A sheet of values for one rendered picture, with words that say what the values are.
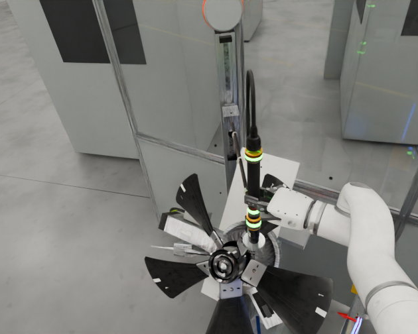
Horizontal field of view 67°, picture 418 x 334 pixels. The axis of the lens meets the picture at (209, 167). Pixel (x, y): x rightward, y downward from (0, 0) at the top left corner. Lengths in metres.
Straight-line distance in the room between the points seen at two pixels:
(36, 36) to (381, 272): 3.35
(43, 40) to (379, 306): 3.34
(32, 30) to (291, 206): 3.10
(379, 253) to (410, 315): 0.15
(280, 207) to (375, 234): 0.24
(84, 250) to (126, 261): 0.42
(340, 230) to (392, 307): 0.28
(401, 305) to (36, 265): 2.87
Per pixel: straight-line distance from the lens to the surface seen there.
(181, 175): 2.26
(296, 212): 0.82
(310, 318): 1.16
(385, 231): 0.72
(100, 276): 2.81
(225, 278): 1.17
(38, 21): 3.46
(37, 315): 2.86
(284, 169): 1.34
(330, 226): 0.81
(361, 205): 0.73
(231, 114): 1.40
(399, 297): 0.59
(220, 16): 1.35
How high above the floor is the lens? 2.19
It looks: 39 degrees down
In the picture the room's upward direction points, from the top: 7 degrees counter-clockwise
